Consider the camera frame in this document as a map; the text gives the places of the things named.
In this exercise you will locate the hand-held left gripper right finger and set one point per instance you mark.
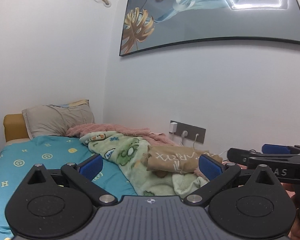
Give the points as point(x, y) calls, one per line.
point(210, 166)

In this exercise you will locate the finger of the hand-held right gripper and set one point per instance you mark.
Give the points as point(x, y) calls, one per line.
point(277, 158)
point(275, 148)

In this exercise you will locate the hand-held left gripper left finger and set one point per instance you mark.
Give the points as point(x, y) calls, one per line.
point(91, 166)

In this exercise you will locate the tan printed t-shirt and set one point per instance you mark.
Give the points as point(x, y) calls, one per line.
point(175, 160)

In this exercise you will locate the green cartoon printed blanket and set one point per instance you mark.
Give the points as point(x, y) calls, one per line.
point(130, 155)

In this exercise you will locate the pink fuzzy blanket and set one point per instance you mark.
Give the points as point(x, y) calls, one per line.
point(115, 128)

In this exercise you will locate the teal printed bed sheet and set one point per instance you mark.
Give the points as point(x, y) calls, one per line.
point(40, 170)

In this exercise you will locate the white charger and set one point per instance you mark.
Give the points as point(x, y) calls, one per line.
point(173, 127)

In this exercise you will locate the grey pillow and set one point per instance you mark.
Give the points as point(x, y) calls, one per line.
point(55, 120)

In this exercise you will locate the ochre bed headboard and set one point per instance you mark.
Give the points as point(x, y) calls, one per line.
point(13, 127)

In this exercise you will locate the grey wall socket panel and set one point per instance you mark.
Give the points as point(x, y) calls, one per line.
point(191, 128)

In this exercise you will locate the framed wall picture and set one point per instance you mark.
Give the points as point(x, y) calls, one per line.
point(202, 17)

